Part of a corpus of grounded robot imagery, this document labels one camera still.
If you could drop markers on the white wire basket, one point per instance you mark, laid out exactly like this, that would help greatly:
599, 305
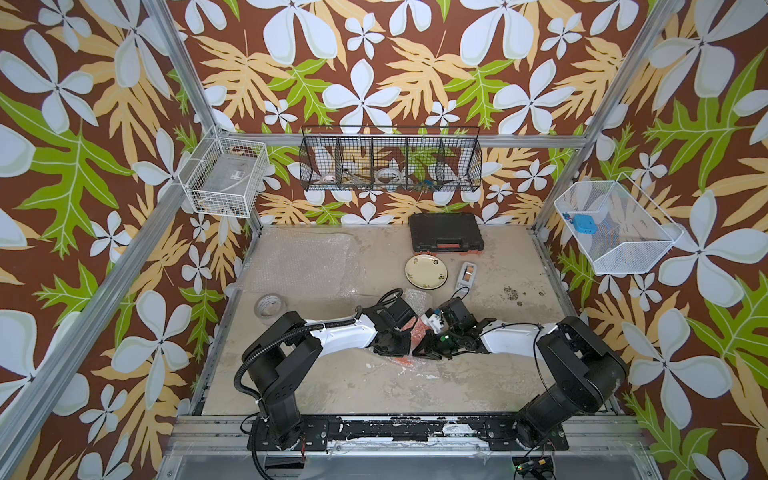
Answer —
634, 232
223, 175

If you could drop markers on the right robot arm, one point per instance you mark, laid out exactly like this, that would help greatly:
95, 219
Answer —
585, 370

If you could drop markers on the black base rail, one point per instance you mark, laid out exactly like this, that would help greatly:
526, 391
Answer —
316, 433

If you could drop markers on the black tool case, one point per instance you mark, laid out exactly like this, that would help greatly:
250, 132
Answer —
445, 232

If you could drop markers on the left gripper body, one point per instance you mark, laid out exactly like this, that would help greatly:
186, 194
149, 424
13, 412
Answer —
398, 345

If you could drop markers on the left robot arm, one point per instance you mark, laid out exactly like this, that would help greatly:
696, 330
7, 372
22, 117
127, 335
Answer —
273, 366

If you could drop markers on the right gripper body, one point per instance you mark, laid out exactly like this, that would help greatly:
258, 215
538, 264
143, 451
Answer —
447, 340

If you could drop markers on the clear bubble wrap sheet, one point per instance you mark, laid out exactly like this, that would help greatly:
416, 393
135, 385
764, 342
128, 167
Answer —
420, 302

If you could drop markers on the orange plastic plate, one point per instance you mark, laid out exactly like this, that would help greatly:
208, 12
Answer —
417, 330

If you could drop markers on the blue small object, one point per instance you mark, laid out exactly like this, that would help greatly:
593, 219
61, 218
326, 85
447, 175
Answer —
584, 224

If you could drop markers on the white wire basket right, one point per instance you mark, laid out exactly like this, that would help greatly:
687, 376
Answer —
634, 232

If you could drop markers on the black wire basket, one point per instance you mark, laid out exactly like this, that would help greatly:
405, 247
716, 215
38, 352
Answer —
372, 157

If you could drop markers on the cream dinner plate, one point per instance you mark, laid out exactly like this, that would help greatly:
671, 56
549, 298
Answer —
426, 272

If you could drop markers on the grey tape dispenser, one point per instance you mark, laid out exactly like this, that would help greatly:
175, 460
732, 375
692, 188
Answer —
466, 278

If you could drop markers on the white wire basket left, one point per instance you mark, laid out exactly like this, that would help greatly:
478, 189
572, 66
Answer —
223, 175

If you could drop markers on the clear tape roll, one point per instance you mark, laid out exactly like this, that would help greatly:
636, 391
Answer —
269, 308

